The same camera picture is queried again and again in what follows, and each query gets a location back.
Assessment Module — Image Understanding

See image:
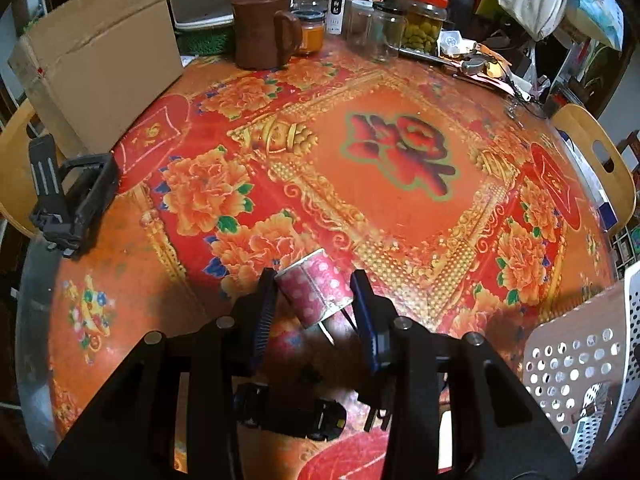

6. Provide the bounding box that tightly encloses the green plastic tray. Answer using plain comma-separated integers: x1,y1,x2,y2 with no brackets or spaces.
175,25,237,57

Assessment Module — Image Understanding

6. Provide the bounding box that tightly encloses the black charger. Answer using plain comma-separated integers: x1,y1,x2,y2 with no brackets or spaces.
234,382,347,442

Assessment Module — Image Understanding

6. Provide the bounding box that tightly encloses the blue illustrated paper bag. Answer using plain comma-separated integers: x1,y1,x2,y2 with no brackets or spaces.
555,0,627,52

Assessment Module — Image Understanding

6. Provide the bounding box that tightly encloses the open cardboard box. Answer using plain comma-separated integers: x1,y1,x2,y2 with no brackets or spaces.
7,0,185,162

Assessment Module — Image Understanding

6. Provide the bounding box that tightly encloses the wooden chair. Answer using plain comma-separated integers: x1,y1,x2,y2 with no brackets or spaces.
0,100,67,237
550,104,637,239

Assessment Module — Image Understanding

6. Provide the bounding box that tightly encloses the black phone holder clamp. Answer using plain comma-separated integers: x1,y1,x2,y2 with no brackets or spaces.
27,135,121,259

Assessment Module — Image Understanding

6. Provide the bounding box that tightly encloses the brown mug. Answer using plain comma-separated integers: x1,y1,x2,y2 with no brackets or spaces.
230,0,304,70

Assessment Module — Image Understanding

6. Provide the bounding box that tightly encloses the pickle jar red lid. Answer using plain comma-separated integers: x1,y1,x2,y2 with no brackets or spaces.
402,0,449,56

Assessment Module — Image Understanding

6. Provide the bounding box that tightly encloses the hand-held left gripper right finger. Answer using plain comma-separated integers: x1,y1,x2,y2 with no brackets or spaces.
349,269,579,480

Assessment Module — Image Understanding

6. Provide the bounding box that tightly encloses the orange glass jar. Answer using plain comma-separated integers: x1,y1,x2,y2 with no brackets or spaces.
292,10,325,57

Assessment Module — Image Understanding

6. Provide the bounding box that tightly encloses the clear glass jar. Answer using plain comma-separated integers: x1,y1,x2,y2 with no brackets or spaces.
369,1,405,64
347,0,374,49

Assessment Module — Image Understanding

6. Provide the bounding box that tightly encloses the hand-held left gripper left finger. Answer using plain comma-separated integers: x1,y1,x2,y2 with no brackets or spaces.
50,267,279,480

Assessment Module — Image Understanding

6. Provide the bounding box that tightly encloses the white perforated plastic basket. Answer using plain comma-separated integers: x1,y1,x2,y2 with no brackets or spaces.
522,262,640,472

